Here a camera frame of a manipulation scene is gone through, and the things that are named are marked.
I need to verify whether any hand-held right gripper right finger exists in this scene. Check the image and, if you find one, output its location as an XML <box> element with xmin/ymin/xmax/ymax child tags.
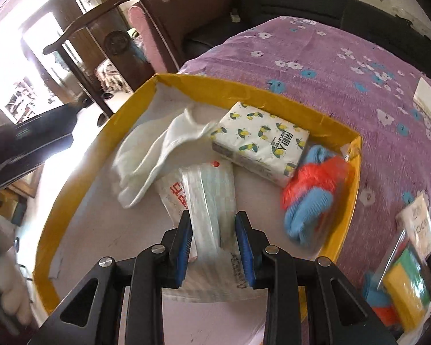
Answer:
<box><xmin>234</xmin><ymin>211</ymin><xmax>403</xmax><ymax>345</ymax></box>

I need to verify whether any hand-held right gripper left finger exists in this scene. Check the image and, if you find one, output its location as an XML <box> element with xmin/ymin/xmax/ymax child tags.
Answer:
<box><xmin>27</xmin><ymin>210</ymin><xmax>195</xmax><ymax>345</ymax></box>

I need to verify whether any face mask pack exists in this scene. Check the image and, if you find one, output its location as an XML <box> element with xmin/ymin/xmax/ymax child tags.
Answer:
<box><xmin>181</xmin><ymin>163</ymin><xmax>238</xmax><ymax>270</ymax></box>

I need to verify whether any yellow cardboard box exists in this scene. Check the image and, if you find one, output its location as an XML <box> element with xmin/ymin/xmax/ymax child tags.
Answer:
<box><xmin>32</xmin><ymin>73</ymin><xmax>363</xmax><ymax>315</ymax></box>

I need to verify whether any yellow green sponge pack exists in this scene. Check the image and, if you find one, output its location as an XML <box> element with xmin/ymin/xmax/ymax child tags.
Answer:
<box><xmin>375</xmin><ymin>228</ymin><xmax>431</xmax><ymax>333</ymax></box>

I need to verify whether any white soft cloth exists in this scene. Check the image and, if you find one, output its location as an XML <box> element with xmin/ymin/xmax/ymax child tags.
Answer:
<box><xmin>0</xmin><ymin>248</ymin><xmax>33</xmax><ymax>326</ymax></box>

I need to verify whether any white red print plastic bag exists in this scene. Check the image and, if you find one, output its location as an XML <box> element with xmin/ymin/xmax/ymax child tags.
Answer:
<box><xmin>154</xmin><ymin>160</ymin><xmax>270</xmax><ymax>302</ymax></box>

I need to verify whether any lemon print tissue pack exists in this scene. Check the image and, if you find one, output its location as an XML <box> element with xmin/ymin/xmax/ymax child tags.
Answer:
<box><xmin>211</xmin><ymin>101</ymin><xmax>310</xmax><ymax>188</ymax></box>

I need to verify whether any pink cloth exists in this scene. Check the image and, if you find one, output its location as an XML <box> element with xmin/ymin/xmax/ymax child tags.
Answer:
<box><xmin>128</xmin><ymin>2</ymin><xmax>166</xmax><ymax>76</ymax></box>

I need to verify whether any small white tissue pack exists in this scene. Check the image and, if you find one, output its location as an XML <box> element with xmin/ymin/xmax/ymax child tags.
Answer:
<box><xmin>395</xmin><ymin>193</ymin><xmax>431</xmax><ymax>259</ymax></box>

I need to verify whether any purple floral bedsheet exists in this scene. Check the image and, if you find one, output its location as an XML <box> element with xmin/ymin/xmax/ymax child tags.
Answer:
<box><xmin>178</xmin><ymin>16</ymin><xmax>431</xmax><ymax>345</ymax></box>

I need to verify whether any maroon armchair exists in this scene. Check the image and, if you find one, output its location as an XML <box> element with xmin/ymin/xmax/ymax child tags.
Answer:
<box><xmin>129</xmin><ymin>0</ymin><xmax>238</xmax><ymax>76</ymax></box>

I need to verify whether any black sofa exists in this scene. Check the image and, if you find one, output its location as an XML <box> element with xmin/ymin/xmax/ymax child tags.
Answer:
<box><xmin>183</xmin><ymin>0</ymin><xmax>431</xmax><ymax>72</ymax></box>

